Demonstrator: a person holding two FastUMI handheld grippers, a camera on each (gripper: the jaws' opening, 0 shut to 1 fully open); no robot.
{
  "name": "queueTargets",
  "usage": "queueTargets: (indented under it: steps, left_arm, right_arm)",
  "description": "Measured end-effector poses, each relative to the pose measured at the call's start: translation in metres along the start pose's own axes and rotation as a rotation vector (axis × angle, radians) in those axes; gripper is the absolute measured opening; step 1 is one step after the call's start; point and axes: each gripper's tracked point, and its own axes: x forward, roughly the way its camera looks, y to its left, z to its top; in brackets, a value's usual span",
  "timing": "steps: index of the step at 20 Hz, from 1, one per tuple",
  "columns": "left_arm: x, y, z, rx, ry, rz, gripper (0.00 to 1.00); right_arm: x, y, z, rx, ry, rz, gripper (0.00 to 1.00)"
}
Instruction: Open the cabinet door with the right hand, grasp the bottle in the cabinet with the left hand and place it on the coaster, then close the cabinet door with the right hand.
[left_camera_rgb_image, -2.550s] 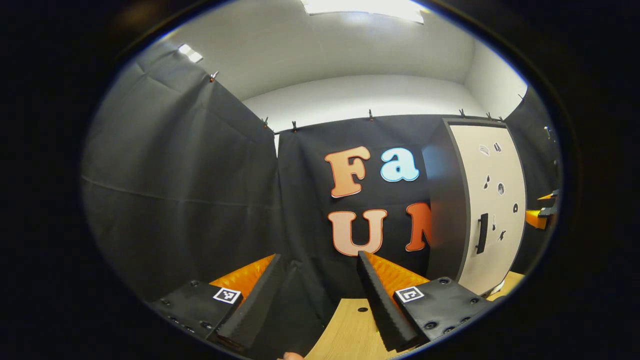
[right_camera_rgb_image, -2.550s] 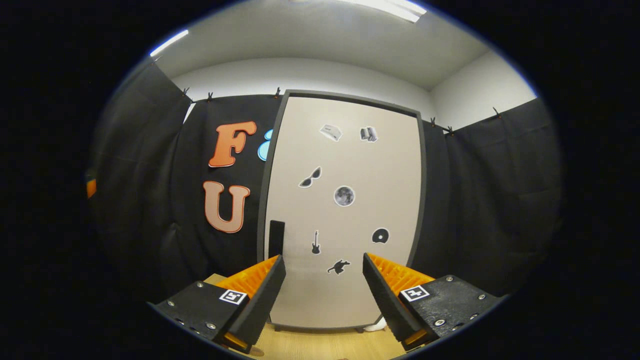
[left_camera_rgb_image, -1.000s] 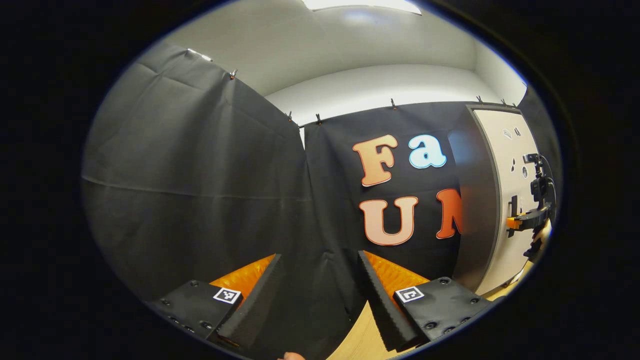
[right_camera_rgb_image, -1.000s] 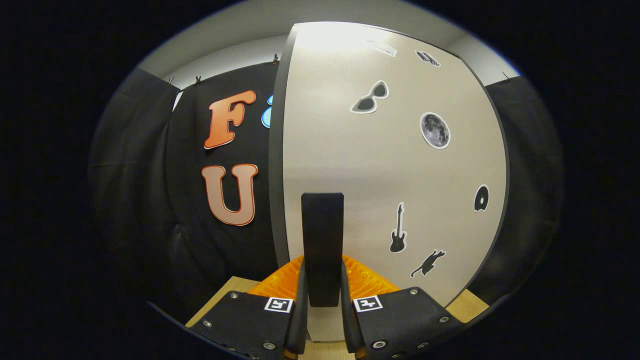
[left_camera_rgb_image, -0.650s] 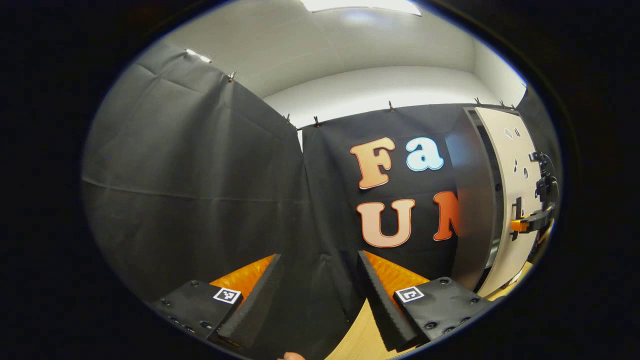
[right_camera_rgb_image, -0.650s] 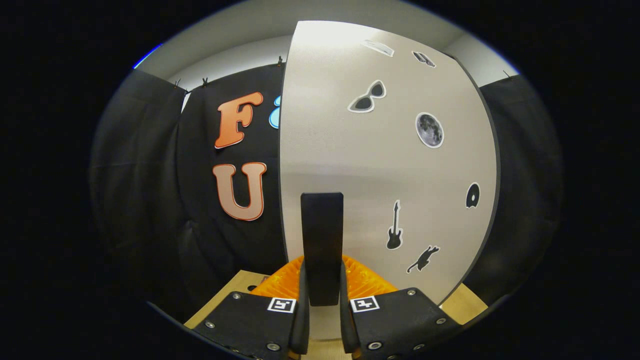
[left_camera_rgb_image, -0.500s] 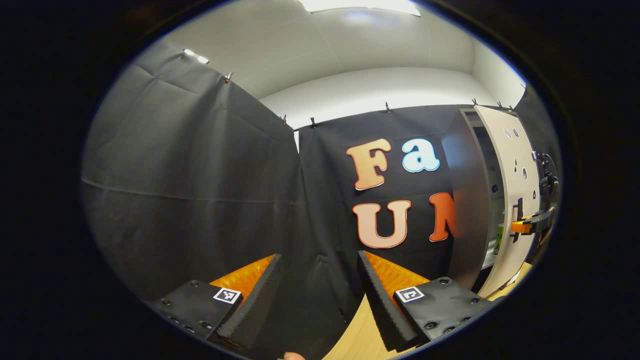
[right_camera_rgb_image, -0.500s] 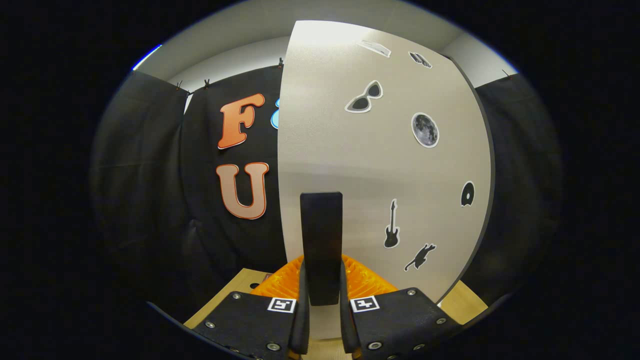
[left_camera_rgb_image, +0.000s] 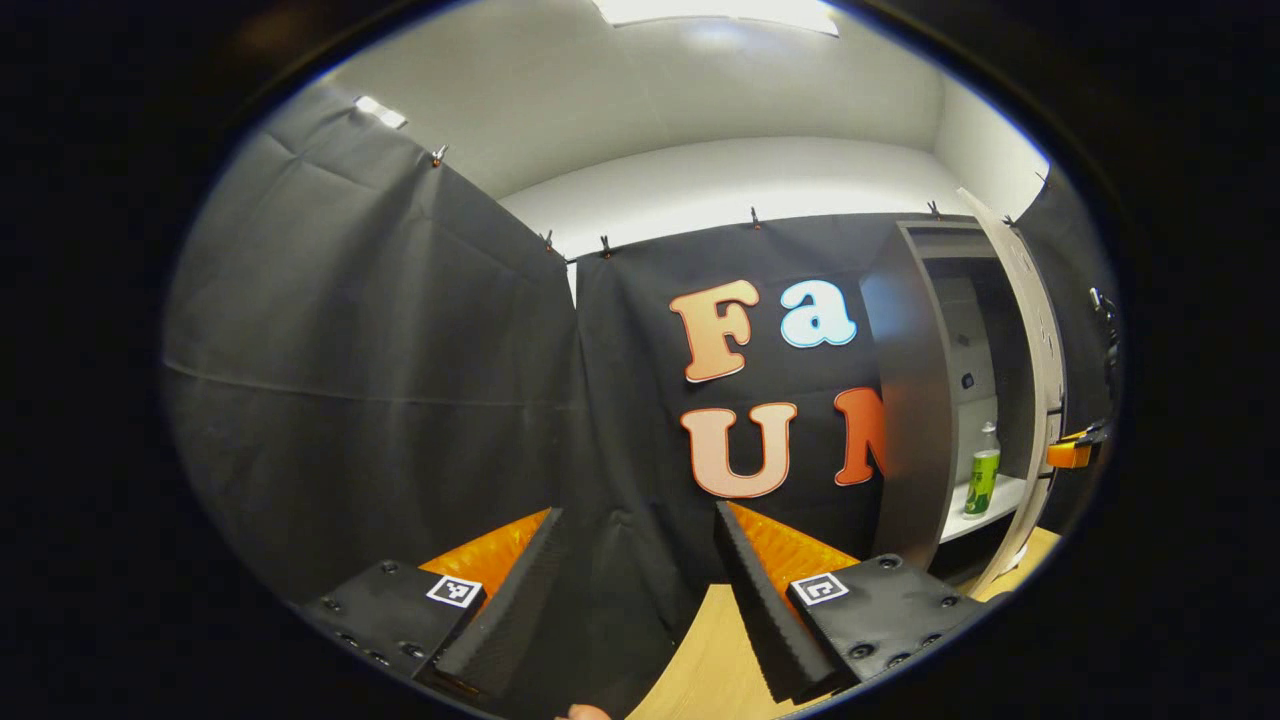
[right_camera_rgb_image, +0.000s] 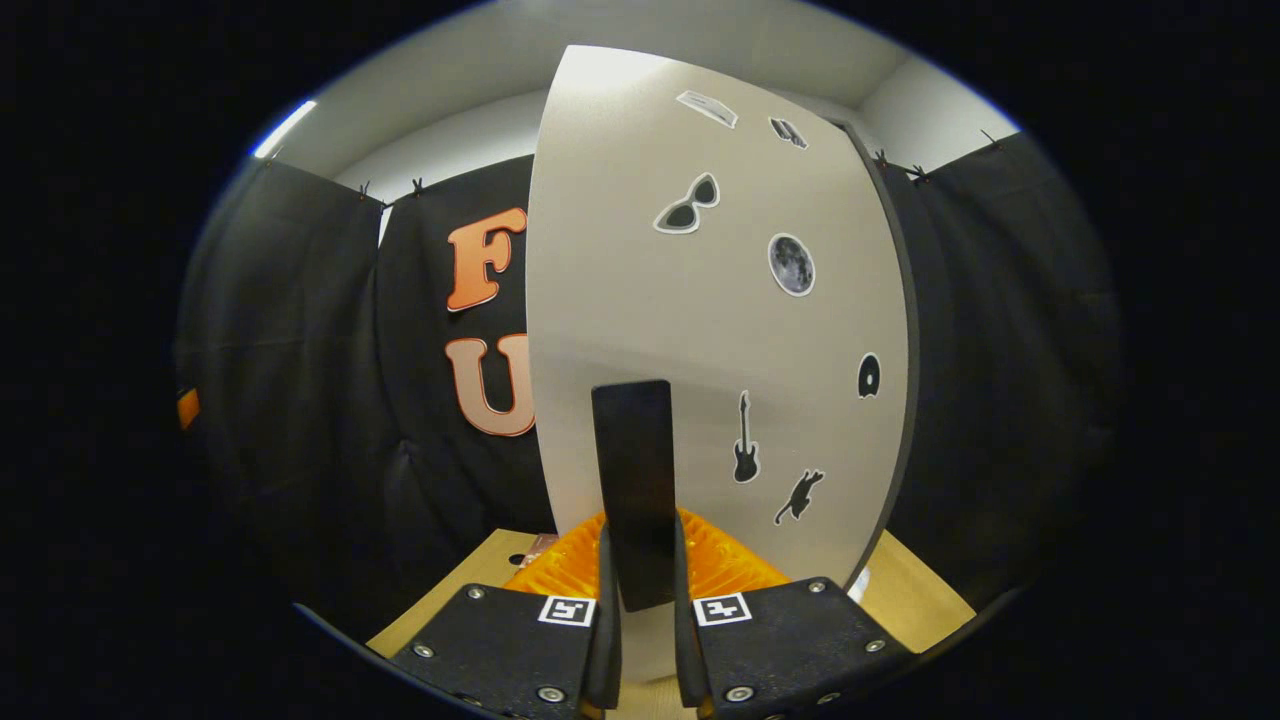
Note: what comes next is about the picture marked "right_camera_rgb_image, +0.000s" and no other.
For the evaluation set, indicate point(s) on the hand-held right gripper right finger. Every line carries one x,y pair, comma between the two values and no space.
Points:
790,640

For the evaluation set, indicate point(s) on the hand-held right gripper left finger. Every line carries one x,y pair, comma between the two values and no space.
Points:
500,640

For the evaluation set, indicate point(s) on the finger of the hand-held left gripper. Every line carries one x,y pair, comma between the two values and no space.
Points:
188,408

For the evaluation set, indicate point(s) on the white cabinet door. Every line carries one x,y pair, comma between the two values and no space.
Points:
640,300

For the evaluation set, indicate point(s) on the black backdrop cloth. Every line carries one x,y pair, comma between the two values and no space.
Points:
300,350

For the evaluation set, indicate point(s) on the ceiling light panel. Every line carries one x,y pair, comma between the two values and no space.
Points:
285,130

